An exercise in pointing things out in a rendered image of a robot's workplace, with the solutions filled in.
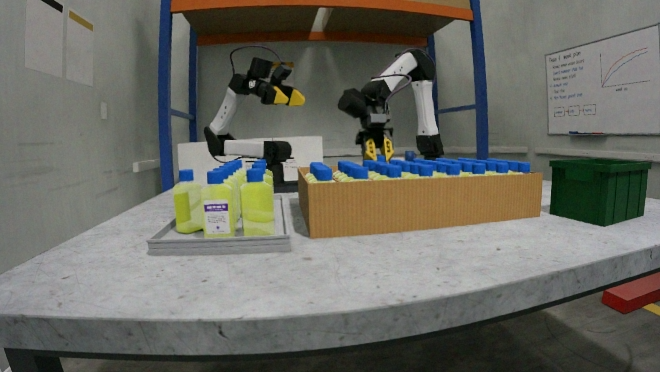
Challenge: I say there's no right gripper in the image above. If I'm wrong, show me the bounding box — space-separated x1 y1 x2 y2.
258 82 305 106

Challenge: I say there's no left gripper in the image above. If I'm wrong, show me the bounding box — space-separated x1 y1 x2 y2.
355 118 394 162

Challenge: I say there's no brown cardboard carton with grid dividers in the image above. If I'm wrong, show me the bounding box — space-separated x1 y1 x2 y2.
297 167 543 239

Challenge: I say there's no green crate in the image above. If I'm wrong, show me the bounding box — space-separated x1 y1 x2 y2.
549 159 652 227

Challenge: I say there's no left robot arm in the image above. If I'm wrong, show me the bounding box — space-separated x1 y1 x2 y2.
338 49 444 161

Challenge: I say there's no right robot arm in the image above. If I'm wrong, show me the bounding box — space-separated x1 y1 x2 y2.
204 57 298 187

